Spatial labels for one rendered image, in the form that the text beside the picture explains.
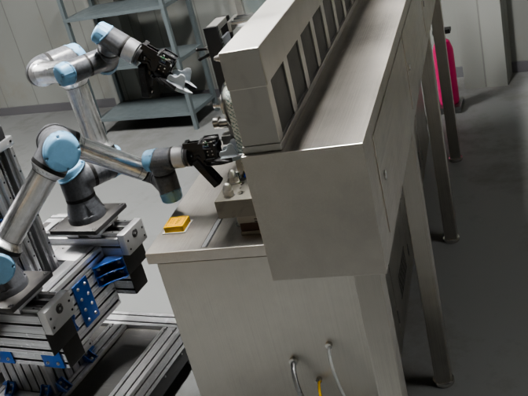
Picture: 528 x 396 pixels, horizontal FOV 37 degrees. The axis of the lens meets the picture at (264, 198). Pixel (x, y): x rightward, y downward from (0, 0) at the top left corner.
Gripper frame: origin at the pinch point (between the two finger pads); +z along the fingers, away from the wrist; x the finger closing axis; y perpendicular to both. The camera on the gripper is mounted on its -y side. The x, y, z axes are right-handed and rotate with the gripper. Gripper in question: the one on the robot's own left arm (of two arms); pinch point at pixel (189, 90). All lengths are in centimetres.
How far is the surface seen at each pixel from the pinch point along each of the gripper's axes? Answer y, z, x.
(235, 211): -15.2, 31.8, -24.7
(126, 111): -231, -84, 338
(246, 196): -9.6, 32.3, -22.5
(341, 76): 49, 37, -45
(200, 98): -189, -33, 344
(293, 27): 58, 22, -57
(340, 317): -26, 77, -31
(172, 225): -37.0, 16.5, -18.2
